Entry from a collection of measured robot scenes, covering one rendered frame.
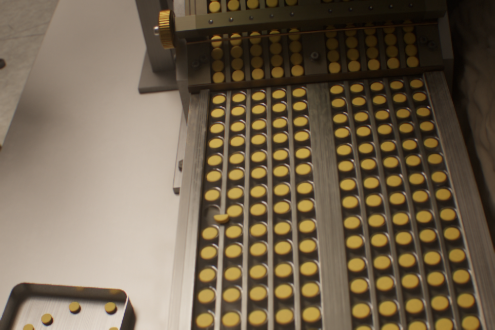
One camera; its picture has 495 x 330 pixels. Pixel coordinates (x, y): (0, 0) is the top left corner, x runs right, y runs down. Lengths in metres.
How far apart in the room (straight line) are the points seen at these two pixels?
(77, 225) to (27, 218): 0.06
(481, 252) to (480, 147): 0.13
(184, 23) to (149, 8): 0.25
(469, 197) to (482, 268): 0.06
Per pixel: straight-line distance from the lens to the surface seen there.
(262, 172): 0.58
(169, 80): 0.93
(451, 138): 0.59
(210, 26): 0.64
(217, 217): 0.54
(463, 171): 0.57
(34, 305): 0.73
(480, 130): 0.62
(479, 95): 0.63
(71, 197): 0.82
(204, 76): 0.66
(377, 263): 0.51
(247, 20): 0.64
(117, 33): 1.06
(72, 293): 0.72
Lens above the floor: 1.35
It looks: 42 degrees down
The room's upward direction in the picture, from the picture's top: 10 degrees counter-clockwise
